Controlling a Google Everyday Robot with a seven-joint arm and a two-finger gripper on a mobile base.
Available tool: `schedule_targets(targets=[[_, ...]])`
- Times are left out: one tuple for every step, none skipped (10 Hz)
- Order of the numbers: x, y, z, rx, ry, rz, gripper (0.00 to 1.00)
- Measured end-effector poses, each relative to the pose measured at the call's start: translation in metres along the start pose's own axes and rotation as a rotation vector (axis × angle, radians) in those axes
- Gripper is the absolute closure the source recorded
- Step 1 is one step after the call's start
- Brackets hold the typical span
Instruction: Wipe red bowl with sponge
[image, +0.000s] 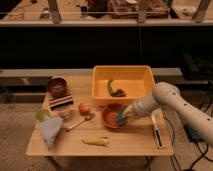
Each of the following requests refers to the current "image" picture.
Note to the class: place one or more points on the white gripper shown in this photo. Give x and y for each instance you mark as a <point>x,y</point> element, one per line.
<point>141,107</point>

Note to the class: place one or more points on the green blue sponge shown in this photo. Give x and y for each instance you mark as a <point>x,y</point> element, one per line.
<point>120,119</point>

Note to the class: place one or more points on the red bowl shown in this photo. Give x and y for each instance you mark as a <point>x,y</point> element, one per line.
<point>110,113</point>

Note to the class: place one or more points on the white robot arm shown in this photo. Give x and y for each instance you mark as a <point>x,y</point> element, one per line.
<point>167,95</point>

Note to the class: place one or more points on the dark brown bowl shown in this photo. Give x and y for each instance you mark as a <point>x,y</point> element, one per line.
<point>56,87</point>

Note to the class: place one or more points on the dark grape bunch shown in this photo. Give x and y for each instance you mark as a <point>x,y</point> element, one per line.
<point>119,93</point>

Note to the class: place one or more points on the yellow plastic bin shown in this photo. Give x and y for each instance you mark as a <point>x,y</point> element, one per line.
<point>135,81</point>

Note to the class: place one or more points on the green chili pepper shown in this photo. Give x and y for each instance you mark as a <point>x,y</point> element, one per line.
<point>110,89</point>

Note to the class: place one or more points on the yellow corn cob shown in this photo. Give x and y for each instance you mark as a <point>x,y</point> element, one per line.
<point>96,141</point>

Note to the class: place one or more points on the metal spoon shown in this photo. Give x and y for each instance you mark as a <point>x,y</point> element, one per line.
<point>86,118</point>

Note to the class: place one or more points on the orange fruit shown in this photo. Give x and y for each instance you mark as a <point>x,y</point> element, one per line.
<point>84,109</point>

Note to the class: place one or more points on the light blue bag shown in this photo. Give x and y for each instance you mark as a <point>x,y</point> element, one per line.
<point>49,129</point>

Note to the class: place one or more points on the green leaf item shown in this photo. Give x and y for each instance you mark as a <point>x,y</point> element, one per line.
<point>42,114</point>

